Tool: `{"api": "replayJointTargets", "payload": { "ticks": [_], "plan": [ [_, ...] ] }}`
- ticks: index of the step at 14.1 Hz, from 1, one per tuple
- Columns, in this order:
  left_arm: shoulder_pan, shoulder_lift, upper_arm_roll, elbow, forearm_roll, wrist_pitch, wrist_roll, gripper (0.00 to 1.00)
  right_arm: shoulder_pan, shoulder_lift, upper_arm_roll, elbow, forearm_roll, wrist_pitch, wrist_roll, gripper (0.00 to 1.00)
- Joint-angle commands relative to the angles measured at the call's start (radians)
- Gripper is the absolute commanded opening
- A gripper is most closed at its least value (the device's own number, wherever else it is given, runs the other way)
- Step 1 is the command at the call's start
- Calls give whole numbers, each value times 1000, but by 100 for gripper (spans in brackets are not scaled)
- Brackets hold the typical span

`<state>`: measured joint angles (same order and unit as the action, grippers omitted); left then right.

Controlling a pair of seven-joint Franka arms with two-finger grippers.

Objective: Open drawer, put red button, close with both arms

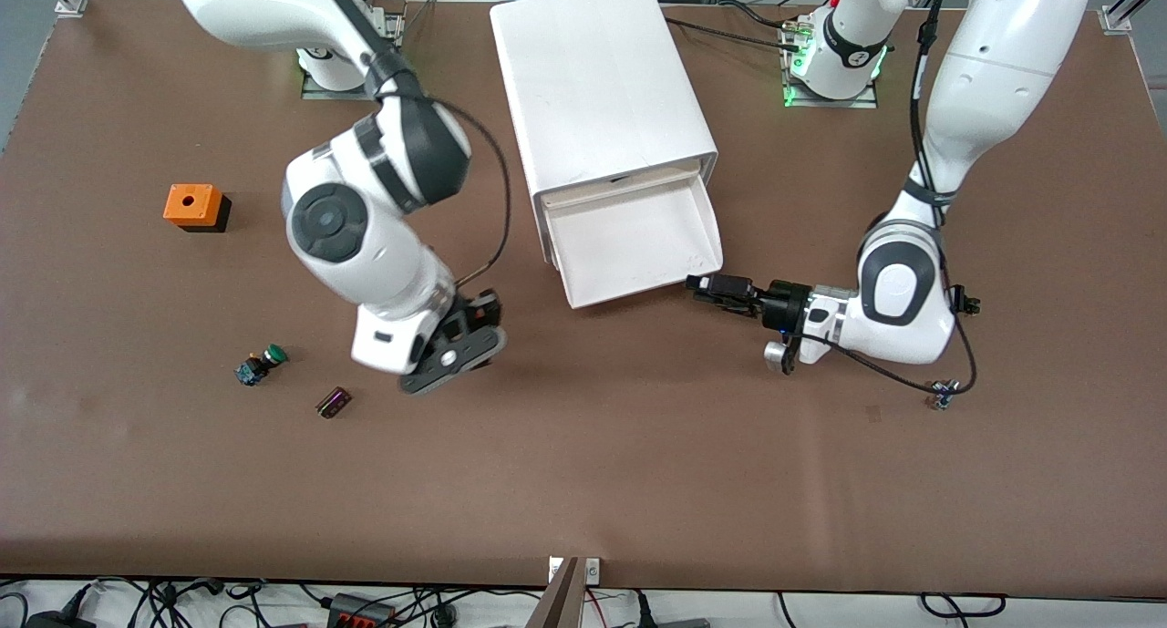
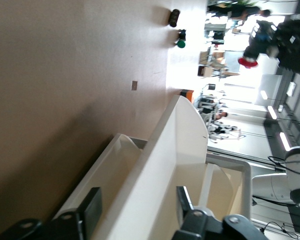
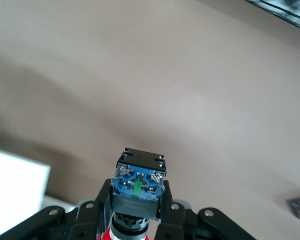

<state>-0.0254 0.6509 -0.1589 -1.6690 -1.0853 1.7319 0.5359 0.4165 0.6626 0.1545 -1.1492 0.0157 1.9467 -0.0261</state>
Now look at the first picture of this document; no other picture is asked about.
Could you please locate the black red power strip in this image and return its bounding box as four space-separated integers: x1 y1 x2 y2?
326 593 395 628

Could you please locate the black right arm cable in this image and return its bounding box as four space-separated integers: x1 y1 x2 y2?
424 95 511 290

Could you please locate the white plastic drawer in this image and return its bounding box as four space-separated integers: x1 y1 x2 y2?
540 166 725 311

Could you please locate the white drawer cabinet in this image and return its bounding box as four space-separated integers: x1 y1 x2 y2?
490 0 718 273

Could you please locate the brown post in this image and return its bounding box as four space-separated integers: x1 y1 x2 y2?
527 557 586 628

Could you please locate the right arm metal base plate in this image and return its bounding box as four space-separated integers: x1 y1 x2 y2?
299 0 408 101

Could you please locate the green push button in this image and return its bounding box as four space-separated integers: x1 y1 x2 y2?
234 344 289 387

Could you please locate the black power adapter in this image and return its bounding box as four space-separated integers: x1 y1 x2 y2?
634 592 712 628

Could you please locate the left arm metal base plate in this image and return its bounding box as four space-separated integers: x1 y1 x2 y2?
783 17 880 109

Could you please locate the white metal bracket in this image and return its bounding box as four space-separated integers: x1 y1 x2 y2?
548 557 603 585

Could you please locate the black looped cable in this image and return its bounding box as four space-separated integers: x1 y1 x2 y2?
919 593 1007 619

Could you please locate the black cable on table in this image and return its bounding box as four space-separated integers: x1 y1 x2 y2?
664 0 805 55

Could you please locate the orange box with black base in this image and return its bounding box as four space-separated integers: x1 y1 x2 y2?
163 184 232 234

